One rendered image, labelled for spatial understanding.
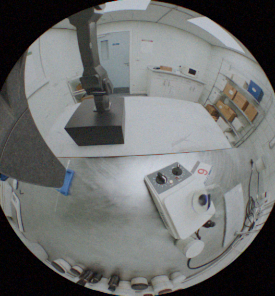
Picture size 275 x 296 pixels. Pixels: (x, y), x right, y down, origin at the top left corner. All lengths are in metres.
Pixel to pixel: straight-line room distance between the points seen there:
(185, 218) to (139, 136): 0.32
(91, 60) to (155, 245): 0.54
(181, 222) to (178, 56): 3.24
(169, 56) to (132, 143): 2.93
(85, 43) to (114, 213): 0.46
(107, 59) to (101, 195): 2.91
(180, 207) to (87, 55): 0.42
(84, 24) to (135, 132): 0.42
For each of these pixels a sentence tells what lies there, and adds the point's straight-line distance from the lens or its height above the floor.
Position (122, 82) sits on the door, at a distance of 2.98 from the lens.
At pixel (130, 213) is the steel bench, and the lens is 0.28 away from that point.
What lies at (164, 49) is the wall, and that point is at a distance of 3.03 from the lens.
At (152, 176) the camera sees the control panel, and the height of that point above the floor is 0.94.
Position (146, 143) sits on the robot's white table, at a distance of 0.34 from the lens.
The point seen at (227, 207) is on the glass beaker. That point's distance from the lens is 0.21.
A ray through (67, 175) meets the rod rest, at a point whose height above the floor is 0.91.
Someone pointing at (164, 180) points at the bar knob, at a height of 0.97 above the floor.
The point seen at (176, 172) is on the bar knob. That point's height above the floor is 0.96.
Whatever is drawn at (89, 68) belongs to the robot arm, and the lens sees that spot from 0.29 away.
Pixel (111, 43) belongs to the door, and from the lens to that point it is 2.94.
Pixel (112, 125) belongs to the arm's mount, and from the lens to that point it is 0.27.
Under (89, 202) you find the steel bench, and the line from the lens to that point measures 0.31.
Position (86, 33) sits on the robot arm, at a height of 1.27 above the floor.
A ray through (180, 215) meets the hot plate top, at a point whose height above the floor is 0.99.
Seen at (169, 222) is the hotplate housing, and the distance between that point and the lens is 0.24.
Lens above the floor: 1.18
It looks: 58 degrees down
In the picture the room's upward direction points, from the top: 3 degrees clockwise
